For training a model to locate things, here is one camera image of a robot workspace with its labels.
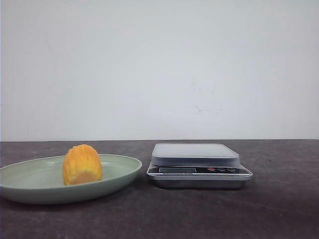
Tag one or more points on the yellow corn cob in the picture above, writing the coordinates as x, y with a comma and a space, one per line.
81, 164

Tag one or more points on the silver digital kitchen scale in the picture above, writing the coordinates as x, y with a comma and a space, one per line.
197, 165

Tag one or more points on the light green plate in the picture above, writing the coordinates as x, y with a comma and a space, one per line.
40, 181

